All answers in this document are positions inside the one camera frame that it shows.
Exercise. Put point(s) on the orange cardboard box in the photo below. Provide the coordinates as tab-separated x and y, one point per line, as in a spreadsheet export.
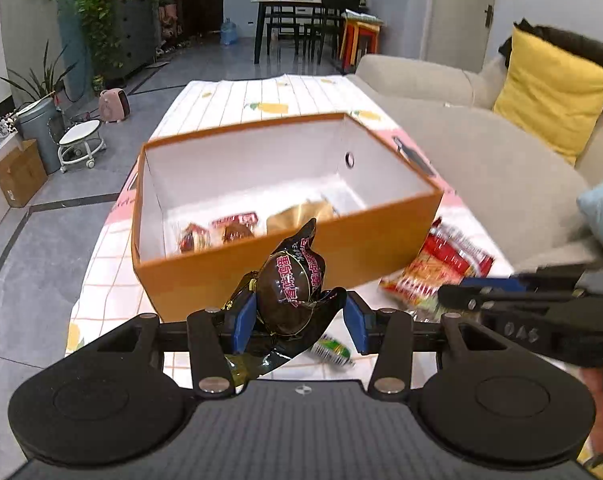
281	260

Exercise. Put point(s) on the dark cloth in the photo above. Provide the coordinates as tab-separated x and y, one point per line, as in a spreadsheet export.
576	45

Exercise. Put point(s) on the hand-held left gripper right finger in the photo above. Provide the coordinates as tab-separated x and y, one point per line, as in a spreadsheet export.
356	327

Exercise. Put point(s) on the trailing green plant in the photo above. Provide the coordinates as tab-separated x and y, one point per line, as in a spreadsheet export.
99	20

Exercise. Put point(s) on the dark dining table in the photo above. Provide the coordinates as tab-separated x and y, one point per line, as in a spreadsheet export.
291	5

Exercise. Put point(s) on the brown cardboard carton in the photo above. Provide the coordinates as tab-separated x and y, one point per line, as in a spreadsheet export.
19	175

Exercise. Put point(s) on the beige sofa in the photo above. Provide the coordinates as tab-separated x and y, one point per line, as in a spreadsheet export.
481	160

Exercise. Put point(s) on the orange stick snack packet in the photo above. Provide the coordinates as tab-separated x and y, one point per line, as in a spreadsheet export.
421	282

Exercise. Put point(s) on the spiky potted plant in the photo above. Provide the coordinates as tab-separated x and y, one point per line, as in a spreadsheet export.
39	80

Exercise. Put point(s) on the blue water bottle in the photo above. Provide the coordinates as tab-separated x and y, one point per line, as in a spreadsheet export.
229	32

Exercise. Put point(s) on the small green snack packet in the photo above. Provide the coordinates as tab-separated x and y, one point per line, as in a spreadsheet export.
334	351

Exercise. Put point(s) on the white wheeled stool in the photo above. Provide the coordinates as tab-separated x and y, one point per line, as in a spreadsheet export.
79	135

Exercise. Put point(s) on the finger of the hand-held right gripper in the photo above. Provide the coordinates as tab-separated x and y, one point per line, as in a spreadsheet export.
496	282
486	301

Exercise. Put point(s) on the red snack packet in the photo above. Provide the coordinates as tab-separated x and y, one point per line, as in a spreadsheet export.
461	250

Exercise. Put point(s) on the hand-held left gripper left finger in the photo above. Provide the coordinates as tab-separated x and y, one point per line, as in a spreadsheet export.
244	322

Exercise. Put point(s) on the dark grey cabinet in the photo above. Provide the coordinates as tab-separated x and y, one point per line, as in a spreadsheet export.
134	35

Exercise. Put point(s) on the white door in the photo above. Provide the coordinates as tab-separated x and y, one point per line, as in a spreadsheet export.
461	10

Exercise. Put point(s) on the yellow pillow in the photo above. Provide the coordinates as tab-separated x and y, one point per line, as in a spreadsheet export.
551	95

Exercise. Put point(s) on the grey bin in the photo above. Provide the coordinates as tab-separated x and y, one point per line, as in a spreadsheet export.
39	132

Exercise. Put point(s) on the golden olive snack packet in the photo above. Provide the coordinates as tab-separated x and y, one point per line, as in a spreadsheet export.
299	217

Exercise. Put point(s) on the pink heater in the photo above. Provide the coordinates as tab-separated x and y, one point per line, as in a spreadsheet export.
114	106

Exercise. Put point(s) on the dark brown egg snack packet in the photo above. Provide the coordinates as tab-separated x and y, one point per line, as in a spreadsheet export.
289	295

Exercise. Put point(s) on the checked printed tablecloth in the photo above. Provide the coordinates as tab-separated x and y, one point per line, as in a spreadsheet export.
231	105

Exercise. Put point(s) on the red brown meat packet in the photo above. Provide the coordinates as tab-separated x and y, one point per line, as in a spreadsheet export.
194	237
236	227

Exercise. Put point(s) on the orange stool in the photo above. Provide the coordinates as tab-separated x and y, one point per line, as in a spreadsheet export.
361	35

